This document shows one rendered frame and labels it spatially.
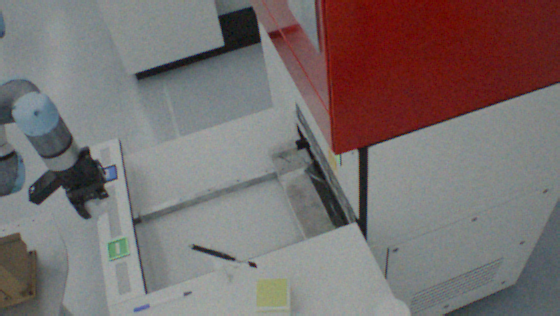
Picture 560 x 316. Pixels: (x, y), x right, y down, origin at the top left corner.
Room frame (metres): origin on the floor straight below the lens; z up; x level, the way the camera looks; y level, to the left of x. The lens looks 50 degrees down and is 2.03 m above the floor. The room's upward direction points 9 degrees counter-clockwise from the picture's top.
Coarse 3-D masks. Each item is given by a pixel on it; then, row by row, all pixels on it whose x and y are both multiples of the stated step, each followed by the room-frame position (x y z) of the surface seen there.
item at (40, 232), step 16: (16, 224) 0.97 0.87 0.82; (32, 224) 0.95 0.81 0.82; (48, 224) 0.94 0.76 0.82; (32, 240) 0.89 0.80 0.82; (48, 240) 0.88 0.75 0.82; (48, 256) 0.83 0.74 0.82; (64, 256) 0.82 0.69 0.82; (48, 272) 0.77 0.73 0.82; (64, 272) 0.77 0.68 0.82; (48, 288) 0.72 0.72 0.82; (64, 288) 0.72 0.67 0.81; (16, 304) 0.68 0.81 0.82; (32, 304) 0.68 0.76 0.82; (48, 304) 0.67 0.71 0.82
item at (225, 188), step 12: (240, 180) 0.97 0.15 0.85; (252, 180) 0.97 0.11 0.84; (264, 180) 0.97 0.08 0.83; (204, 192) 0.95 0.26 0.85; (216, 192) 0.94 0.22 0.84; (228, 192) 0.95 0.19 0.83; (168, 204) 0.92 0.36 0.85; (180, 204) 0.92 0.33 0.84; (192, 204) 0.93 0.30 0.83; (144, 216) 0.90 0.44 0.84; (156, 216) 0.91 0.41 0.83
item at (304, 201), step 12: (288, 156) 1.00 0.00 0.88; (288, 180) 0.91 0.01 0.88; (300, 180) 0.91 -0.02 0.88; (288, 192) 0.87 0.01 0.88; (300, 192) 0.87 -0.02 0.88; (312, 192) 0.86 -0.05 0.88; (300, 204) 0.83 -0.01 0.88; (312, 204) 0.82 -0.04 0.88; (300, 216) 0.79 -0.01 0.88; (312, 216) 0.78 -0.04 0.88; (324, 216) 0.77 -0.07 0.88; (300, 228) 0.76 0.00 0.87; (312, 228) 0.74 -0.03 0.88; (324, 228) 0.74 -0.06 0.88
